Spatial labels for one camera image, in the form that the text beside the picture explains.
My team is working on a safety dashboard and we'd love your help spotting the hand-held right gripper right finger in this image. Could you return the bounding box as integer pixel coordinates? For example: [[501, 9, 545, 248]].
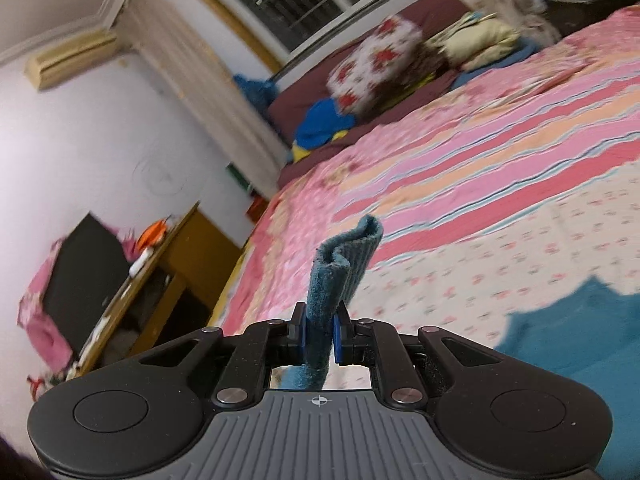
[[333, 305, 503, 407]]

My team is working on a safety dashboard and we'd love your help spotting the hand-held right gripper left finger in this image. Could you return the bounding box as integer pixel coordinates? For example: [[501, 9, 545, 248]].
[[138, 302, 307, 407]]

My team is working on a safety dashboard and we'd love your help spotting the teal fleece garment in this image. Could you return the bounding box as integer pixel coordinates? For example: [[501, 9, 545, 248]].
[[277, 214, 640, 441]]

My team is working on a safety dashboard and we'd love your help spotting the wooden cabinet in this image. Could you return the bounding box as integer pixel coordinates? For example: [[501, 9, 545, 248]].
[[70, 202, 242, 378]]

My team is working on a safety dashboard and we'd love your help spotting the green object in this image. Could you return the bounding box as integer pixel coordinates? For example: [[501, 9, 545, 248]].
[[227, 163, 252, 194]]

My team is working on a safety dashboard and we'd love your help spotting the orange object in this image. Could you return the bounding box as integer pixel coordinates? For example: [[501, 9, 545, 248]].
[[135, 217, 175, 252]]

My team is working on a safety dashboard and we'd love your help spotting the blue and yellow cloth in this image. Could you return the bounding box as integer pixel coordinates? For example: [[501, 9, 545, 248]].
[[291, 98, 357, 163]]

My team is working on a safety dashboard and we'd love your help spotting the black television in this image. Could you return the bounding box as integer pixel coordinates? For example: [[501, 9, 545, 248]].
[[42, 213, 132, 357]]

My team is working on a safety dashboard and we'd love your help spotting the maroon bed cover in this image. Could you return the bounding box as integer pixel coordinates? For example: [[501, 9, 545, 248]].
[[267, 0, 476, 191]]

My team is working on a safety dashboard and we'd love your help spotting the blue patterned bag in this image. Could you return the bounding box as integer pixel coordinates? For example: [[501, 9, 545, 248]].
[[233, 74, 281, 112]]

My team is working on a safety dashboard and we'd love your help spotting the pink floral cloth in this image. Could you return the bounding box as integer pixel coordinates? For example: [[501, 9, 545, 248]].
[[17, 239, 76, 372]]

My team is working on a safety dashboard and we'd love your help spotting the red floral folded quilt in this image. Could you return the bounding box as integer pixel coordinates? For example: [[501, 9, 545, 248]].
[[326, 15, 424, 122]]

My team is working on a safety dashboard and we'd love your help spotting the cream folded quilt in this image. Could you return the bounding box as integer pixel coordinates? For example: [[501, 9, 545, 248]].
[[425, 11, 522, 72]]

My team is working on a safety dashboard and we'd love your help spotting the cream air conditioner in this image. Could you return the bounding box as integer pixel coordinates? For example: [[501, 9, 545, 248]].
[[26, 30, 119, 92]]

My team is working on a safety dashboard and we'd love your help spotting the dark nightstand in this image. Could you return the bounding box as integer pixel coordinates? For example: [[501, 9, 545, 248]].
[[517, 0, 637, 45]]

